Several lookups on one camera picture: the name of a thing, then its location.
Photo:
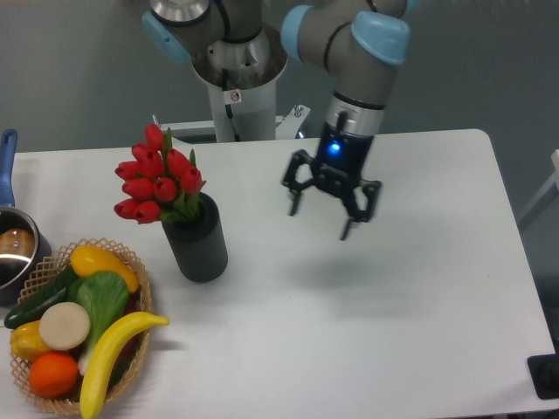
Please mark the yellow toy bell pepper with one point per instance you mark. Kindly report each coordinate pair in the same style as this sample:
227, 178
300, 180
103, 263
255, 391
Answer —
26, 342

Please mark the blue handled saucepan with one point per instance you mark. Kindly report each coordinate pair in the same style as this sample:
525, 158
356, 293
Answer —
22, 244

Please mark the yellow toy squash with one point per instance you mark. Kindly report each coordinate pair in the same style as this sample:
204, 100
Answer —
88, 259

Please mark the green toy bok choy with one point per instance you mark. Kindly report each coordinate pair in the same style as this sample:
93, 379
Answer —
104, 296

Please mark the woven wicker basket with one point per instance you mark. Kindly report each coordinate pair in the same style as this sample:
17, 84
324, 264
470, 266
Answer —
127, 366

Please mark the beige round toy slice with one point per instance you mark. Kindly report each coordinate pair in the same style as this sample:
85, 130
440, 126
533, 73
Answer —
64, 326

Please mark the dark grey ribbed vase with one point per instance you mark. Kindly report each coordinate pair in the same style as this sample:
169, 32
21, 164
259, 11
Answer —
200, 249

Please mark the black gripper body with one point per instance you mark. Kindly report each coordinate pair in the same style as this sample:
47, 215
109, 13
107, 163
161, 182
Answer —
337, 165

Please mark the green toy cucumber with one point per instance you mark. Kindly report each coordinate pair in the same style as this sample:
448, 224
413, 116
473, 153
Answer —
32, 309

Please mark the red tulip bouquet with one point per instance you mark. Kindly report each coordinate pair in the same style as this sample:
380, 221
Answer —
161, 183

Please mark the yellow toy banana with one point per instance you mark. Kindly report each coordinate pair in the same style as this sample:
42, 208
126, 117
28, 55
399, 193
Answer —
95, 382

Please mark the black device at table edge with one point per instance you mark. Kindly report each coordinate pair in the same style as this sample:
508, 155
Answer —
543, 370

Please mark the white frame at right edge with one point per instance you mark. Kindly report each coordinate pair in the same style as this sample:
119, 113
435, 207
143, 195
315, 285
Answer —
542, 198

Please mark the orange toy fruit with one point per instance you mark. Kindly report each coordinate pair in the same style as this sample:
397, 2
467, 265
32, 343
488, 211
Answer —
53, 374

